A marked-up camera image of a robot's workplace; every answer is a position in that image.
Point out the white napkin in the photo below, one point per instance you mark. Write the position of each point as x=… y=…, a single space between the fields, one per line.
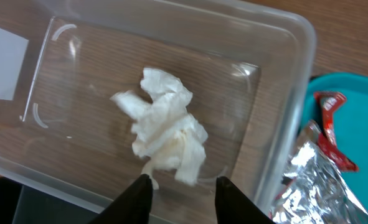
x=166 y=133

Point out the foil wrapper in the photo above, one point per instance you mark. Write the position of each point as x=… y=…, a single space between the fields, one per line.
x=315 y=191

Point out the black plastic tray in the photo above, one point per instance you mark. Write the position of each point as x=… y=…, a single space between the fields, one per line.
x=22 y=204

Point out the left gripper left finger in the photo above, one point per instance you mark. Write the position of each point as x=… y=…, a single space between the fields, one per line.
x=133 y=206

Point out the small red sauce packet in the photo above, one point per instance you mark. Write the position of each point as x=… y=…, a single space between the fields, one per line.
x=329 y=102

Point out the clear plastic bin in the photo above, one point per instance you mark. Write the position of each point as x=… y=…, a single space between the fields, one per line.
x=246 y=65

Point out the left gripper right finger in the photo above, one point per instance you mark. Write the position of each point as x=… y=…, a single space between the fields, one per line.
x=234 y=207

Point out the teal serving tray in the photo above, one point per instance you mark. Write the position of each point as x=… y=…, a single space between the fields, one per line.
x=350 y=123

